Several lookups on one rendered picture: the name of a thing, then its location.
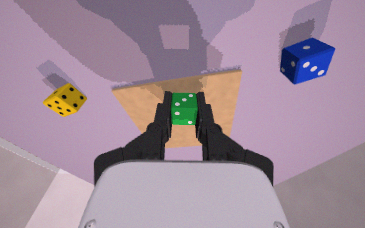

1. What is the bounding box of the tan mat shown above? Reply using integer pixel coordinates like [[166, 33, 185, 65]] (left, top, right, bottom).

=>
[[112, 69, 242, 148]]

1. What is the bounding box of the yellow die with black pips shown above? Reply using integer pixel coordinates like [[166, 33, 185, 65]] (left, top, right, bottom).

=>
[[43, 83, 87, 117]]

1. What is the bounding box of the blue die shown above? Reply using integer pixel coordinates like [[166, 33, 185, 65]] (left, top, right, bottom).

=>
[[280, 37, 335, 84]]

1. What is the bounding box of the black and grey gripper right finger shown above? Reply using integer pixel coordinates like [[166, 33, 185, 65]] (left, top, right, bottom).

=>
[[195, 92, 274, 186]]

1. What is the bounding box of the green die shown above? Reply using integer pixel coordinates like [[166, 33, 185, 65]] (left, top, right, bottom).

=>
[[171, 93, 198, 125]]

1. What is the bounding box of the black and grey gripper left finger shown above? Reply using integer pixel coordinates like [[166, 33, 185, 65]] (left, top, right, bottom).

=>
[[94, 91, 172, 187]]

